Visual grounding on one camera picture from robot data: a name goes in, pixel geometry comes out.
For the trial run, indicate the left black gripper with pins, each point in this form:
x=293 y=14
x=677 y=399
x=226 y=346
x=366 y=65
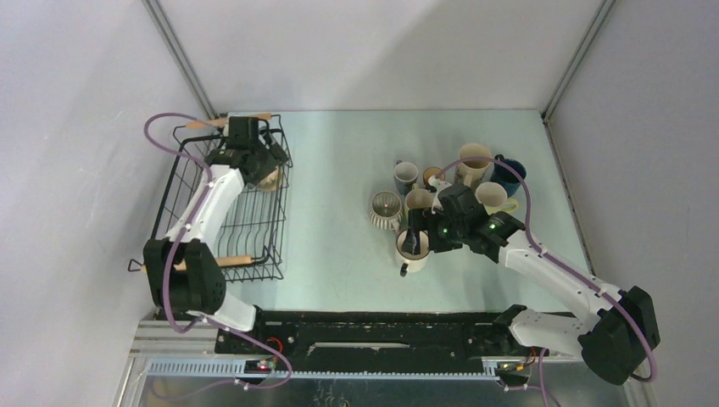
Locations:
x=274 y=158

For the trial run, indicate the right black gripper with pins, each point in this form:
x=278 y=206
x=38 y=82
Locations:
x=421 y=219

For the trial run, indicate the light green cup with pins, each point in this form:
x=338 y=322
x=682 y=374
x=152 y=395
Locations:
x=418 y=198

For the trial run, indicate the peach teapot-shaped cup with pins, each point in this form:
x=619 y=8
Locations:
x=271 y=182

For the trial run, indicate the white ribbed mug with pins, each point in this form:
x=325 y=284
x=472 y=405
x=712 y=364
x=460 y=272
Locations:
x=386 y=211

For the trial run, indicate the grey-blue small cup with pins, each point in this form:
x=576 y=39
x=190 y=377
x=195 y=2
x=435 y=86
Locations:
x=405 y=175

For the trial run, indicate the small orange cup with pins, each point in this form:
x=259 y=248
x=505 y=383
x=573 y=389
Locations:
x=432 y=171

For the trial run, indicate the seashell coral print mug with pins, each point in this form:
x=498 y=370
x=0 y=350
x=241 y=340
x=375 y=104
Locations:
x=470 y=173

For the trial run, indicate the yellow-green cup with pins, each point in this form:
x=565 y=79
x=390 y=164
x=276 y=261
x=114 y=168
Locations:
x=493 y=197

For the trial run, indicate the dark blue mug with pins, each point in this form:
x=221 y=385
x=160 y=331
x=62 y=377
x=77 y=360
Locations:
x=508 y=173

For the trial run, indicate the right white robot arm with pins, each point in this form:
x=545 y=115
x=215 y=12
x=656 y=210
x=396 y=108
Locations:
x=613 y=331

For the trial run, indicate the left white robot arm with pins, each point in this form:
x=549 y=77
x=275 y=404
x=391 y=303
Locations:
x=185 y=276

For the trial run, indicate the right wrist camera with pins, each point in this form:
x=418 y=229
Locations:
x=438 y=185

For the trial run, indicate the black wire dish rack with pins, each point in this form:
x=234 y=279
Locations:
x=248 y=241

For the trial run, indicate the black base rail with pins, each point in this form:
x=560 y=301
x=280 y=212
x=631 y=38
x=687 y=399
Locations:
x=388 y=343

